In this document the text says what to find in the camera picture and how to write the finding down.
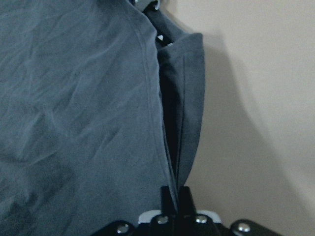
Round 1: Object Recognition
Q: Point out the black graphic t-shirt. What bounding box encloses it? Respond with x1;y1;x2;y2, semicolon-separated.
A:
0;0;205;236

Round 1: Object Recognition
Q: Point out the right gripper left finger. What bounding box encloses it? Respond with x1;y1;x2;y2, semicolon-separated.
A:
160;186;177;216

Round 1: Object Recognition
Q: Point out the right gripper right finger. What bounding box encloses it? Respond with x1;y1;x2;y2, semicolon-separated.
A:
178;186;197;216

